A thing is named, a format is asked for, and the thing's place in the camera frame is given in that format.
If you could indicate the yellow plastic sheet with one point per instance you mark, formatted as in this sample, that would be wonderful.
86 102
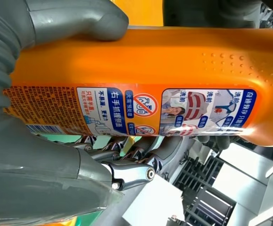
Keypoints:
139 12

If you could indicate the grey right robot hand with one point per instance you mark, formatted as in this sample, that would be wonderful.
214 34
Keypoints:
32 174

